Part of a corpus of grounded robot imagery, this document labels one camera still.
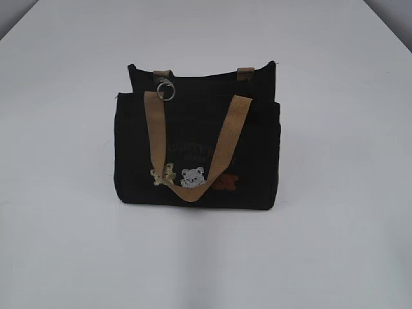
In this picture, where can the black canvas tote bag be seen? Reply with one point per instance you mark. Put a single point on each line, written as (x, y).
(195, 108)

